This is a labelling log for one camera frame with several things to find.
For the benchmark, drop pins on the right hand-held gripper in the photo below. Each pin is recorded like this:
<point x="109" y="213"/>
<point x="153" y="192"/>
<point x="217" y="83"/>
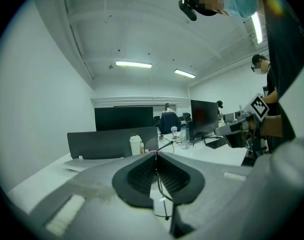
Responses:
<point x="257" y="106"/>

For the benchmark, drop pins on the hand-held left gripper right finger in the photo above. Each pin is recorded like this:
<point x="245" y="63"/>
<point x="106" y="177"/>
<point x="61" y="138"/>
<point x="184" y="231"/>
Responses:
<point x="216" y="201"/>

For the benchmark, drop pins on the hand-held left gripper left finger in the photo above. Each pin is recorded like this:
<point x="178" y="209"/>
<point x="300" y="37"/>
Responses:
<point x="96" y="209"/>

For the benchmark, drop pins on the person's right forearm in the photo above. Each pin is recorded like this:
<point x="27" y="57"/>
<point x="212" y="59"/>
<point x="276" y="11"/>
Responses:
<point x="272" y="126"/>

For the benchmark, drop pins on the black keyboard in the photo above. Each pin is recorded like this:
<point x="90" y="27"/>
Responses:
<point x="216" y="142"/>

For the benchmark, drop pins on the black computer monitor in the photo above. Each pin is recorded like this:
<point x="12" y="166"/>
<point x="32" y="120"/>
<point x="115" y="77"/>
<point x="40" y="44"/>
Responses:
<point x="124" y="119"/>
<point x="204" y="119"/>

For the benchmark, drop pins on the grey closed laptop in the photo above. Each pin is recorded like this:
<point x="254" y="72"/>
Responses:
<point x="91" y="163"/>

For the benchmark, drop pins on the black office chair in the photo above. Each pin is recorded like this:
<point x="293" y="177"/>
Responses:
<point x="186" y="116"/>

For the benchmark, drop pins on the clear water bottle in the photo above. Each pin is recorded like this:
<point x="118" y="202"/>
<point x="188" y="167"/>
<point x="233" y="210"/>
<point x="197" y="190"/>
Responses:
<point x="184" y="136"/>

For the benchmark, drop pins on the glass jar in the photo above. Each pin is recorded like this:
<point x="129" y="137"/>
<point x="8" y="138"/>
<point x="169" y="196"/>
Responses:
<point x="174" y="132"/>

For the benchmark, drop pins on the office chair with dark jacket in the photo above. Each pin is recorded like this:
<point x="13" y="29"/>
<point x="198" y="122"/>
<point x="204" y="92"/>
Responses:
<point x="169" y="122"/>

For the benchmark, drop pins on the grey desk divider panel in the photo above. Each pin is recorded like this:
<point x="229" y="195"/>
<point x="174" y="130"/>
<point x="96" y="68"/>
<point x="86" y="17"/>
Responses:
<point x="111" y="144"/>

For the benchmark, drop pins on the long ceiling light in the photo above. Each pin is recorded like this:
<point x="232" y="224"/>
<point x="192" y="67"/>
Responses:
<point x="184" y="73"/>
<point x="257" y="26"/>
<point x="133" y="64"/>

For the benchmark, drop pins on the white lidded cup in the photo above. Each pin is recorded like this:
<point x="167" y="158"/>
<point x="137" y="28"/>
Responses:
<point x="135" y="145"/>

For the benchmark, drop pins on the small brown bottle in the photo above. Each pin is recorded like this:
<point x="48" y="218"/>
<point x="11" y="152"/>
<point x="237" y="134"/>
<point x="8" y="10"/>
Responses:
<point x="142" y="148"/>

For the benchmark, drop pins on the person's black t-shirt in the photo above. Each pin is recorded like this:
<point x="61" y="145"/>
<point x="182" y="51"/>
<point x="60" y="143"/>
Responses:
<point x="286" y="46"/>

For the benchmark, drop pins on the light blue face mask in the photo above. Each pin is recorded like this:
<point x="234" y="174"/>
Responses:
<point x="241" y="1"/>

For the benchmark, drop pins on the black head-mounted camera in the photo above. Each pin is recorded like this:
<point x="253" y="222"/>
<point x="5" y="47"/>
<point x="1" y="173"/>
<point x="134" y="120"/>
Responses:
<point x="188" y="9"/>

